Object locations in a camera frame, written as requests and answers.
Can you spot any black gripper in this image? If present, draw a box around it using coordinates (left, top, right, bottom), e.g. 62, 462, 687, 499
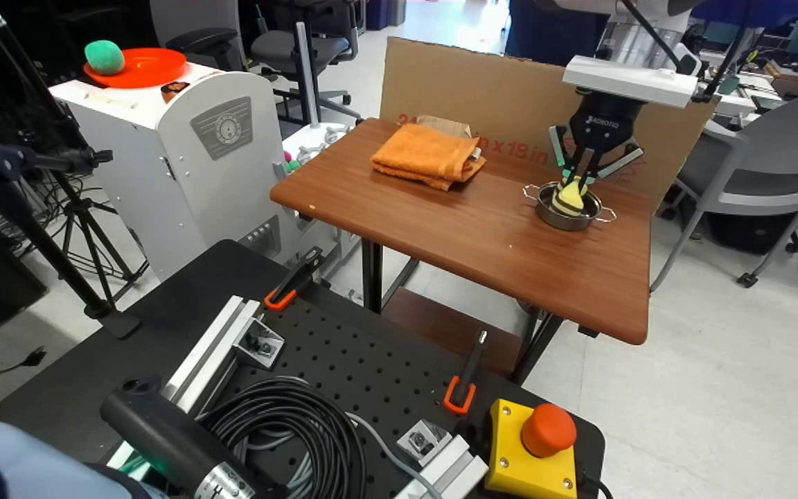
547, 90, 650, 192

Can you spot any yellow sponge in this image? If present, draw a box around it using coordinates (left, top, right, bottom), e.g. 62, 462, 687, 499
553, 178, 597, 216

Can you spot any light blue padded object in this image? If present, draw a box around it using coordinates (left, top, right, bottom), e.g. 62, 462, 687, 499
0, 415, 131, 499

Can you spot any brown cardboard board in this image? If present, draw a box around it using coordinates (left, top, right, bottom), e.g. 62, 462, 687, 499
378, 37, 724, 223

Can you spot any folded orange cloth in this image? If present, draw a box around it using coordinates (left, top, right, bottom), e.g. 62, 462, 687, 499
370, 123, 490, 194

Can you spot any grey plastic chair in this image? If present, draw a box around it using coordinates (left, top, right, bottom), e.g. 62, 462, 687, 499
650, 92, 798, 293

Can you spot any grey metal pole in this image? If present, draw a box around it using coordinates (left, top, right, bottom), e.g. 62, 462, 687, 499
291, 20, 323, 130

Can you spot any yellow emergency stop box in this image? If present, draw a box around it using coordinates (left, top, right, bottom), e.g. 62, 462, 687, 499
482, 397, 582, 499

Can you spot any black office chair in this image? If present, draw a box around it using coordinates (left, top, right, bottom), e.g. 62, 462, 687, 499
165, 0, 367, 123

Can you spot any black perforated mounting board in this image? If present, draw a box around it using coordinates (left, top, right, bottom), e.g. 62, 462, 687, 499
0, 239, 608, 499

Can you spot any white robot controller cabinet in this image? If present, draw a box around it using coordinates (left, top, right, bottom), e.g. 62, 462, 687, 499
47, 59, 341, 284

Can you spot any orange plastic plate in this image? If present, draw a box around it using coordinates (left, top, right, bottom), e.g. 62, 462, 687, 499
80, 44, 191, 92

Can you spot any green ball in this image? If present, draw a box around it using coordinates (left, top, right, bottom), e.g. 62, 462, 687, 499
80, 37, 129, 77

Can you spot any silver pot with handles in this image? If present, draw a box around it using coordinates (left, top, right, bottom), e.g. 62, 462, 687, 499
521, 180, 620, 237

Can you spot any orange-handled black clamp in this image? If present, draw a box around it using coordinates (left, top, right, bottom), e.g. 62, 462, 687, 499
262, 245, 328, 314
442, 328, 494, 420

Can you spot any small metal corner bracket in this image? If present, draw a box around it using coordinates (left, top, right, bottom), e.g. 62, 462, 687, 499
397, 420, 454, 465
238, 321, 288, 365

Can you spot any short aluminium extrusion rail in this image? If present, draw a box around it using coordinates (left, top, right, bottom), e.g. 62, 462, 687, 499
395, 433, 494, 499

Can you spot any coiled black cable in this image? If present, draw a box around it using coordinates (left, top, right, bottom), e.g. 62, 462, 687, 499
201, 375, 367, 499

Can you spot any long aluminium extrusion rail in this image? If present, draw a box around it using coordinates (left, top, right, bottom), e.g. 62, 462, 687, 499
102, 293, 267, 474

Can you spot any black cylindrical mount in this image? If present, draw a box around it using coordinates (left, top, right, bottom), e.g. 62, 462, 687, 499
101, 379, 257, 499

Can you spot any black camera tripod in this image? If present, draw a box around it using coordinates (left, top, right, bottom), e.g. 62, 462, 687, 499
0, 0, 154, 321

